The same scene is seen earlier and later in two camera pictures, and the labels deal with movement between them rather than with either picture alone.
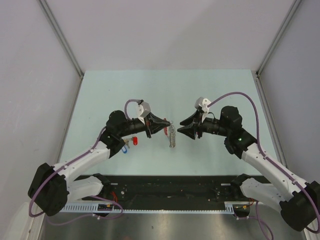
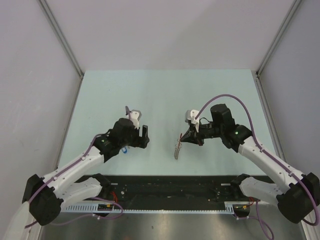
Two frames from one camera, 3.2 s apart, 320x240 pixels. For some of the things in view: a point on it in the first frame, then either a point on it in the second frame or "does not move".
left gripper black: (155, 124) → (140, 141)
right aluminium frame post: (256, 74) does not move
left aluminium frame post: (50, 15) does not move
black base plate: (166, 188) does not move
